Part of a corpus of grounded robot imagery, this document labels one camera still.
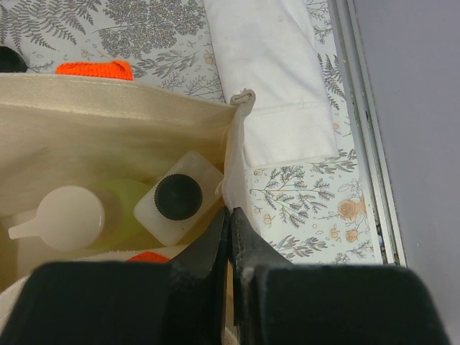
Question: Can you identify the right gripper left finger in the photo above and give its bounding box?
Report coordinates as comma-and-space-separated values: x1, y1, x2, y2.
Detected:
6, 208, 230, 344

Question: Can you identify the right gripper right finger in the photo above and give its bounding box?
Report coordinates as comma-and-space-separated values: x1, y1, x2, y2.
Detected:
231, 208, 449, 344

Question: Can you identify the white bottle black cap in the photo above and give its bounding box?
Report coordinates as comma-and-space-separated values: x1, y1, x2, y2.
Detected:
134, 151, 224, 247

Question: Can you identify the green pump bottle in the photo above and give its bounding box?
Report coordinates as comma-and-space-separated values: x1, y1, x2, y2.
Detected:
8, 179, 162, 252

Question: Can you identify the beige canvas tote bag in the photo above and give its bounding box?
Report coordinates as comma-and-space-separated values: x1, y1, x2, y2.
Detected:
0, 59, 258, 345

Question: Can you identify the floral table mat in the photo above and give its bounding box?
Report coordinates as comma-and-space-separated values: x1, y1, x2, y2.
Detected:
1, 1, 380, 264

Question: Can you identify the white folded cloth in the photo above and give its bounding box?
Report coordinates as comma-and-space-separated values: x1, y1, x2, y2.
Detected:
203, 1, 338, 167

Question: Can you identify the black floral pattern pillow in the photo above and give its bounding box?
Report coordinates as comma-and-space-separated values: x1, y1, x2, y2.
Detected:
0, 46, 28, 73

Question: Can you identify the aluminium rail frame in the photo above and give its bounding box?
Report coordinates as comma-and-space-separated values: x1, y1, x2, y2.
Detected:
328, 1, 407, 267

